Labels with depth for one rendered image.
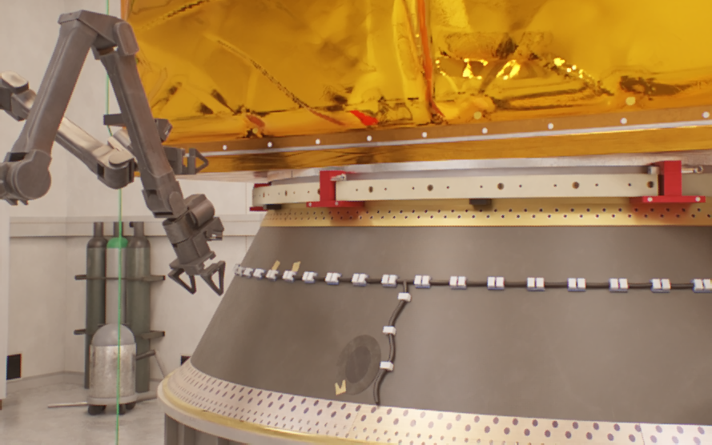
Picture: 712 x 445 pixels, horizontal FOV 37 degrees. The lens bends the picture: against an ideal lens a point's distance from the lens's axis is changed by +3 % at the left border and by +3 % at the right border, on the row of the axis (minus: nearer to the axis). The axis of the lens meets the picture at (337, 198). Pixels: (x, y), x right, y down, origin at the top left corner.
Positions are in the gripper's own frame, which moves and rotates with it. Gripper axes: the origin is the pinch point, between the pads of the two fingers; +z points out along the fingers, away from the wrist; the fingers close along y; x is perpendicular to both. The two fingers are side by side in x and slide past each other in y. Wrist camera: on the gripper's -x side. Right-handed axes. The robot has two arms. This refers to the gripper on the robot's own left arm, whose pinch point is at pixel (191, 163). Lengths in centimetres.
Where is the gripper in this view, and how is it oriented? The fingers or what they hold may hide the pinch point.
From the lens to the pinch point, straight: 271.4
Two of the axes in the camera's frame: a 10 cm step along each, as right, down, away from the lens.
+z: 5.8, 0.2, 8.1
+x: 0.1, 10.0, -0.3
